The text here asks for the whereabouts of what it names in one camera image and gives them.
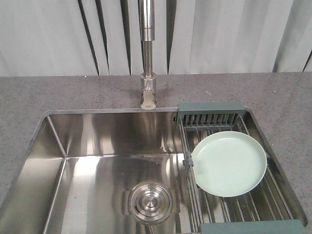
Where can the pale green round plate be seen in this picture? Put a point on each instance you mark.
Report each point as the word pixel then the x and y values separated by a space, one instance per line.
pixel 228 163

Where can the stainless steel sink basin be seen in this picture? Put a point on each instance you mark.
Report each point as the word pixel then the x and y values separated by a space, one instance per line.
pixel 78 165

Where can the round steel sink drain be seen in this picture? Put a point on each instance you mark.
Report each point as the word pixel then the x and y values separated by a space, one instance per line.
pixel 150 202

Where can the stainless steel faucet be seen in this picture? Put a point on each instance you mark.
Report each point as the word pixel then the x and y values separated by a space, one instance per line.
pixel 147 33

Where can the white pleated curtain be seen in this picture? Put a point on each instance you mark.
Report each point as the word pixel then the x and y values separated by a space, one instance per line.
pixel 102 37

